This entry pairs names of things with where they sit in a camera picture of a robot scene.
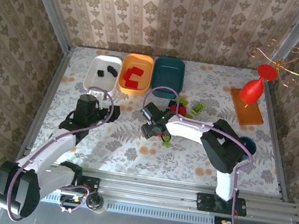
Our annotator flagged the white plastic container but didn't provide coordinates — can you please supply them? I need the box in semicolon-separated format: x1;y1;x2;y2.
82;53;124;96

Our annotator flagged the orange plastic container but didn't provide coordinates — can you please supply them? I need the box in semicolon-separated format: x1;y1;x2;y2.
115;51;155;98

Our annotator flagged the teal plastic container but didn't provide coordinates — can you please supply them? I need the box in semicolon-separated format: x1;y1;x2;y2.
149;55;188;101

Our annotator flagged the floral tablecloth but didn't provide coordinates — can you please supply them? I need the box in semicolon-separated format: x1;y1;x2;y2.
17;37;299;198

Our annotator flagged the dark blue round object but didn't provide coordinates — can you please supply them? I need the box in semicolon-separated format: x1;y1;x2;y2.
237;135;259;157

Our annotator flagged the clear glass jar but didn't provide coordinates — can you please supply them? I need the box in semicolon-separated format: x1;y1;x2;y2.
84;189;110;215

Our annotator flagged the orange wooden board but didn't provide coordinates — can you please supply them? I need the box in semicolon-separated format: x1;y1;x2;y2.
225;86;269;129

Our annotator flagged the red goblet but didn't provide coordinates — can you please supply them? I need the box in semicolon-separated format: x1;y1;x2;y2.
237;60;280;108

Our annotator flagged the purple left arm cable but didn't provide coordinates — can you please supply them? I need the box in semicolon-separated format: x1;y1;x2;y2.
5;76;117;224

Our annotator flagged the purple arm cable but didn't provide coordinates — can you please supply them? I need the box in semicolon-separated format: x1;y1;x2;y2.
5;76;117;224
124;84;272;224

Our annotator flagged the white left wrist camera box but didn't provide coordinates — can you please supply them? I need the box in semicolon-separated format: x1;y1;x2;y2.
88;87;108;103

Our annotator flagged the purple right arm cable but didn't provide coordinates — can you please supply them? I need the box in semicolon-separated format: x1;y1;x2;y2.
124;84;272;224

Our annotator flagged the aluminium side rail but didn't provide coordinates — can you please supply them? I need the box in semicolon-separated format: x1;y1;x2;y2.
14;43;72;171
248;78;299;202

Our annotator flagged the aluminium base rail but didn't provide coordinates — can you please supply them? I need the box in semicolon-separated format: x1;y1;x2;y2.
13;155;299;224

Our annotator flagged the white slotted cable duct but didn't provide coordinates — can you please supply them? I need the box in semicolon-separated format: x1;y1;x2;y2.
40;188;216;224

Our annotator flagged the aluminium frame post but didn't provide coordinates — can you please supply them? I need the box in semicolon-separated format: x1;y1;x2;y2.
265;0;299;92
10;0;79;55

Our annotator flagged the gold wire ornament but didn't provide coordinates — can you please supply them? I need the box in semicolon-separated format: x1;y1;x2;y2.
244;36;299;90

